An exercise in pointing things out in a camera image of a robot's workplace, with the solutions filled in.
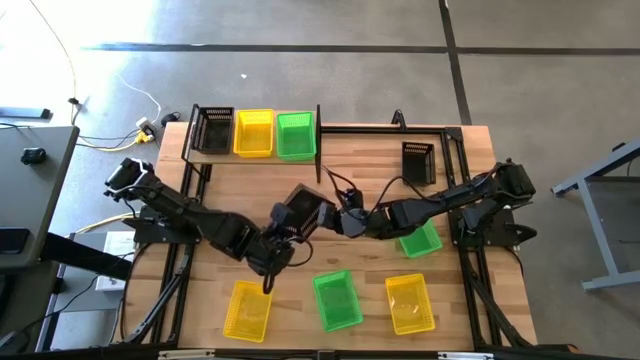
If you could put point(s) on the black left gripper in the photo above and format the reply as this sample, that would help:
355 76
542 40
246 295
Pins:
281 220

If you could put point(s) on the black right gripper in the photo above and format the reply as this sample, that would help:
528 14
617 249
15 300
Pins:
332 217

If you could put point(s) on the black plastic basket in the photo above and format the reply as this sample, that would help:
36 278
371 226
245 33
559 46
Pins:
215 135
305 210
417 165

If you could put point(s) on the green plastic basket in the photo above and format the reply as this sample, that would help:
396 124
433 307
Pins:
337 300
422 242
296 137

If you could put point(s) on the yellow plastic basket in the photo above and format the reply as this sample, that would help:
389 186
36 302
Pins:
247 312
410 305
254 135

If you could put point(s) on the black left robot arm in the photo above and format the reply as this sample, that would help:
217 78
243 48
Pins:
200 222

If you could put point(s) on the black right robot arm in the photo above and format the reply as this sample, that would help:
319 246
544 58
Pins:
435 207

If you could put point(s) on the black rounded plug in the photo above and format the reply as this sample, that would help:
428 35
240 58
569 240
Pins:
170 118

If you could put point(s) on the white power strip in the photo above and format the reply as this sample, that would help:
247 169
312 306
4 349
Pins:
145 127

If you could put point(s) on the white paper box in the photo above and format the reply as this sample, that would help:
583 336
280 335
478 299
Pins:
117 245

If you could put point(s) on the black desk leg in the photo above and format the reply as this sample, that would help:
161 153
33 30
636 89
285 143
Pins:
80 255

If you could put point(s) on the grey desk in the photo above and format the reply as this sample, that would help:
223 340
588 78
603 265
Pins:
35 200

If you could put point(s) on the small black device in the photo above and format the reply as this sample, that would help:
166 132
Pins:
33 155

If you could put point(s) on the black phone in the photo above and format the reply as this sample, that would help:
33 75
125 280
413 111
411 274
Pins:
12 241

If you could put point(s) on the black flat bar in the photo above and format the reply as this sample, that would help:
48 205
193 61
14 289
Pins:
25 113

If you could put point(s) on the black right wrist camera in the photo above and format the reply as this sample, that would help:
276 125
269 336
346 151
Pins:
353 198

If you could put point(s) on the black metal shelf frame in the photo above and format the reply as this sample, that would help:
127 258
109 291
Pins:
318 145

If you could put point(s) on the black aluminium table frame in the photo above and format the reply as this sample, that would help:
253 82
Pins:
380 130

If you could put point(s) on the black frame clamp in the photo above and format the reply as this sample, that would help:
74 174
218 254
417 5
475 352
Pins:
398 117

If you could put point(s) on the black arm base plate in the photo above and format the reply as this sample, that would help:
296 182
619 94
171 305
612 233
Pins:
160 230
500 232

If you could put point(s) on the grey table leg frame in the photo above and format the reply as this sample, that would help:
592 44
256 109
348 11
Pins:
595 215

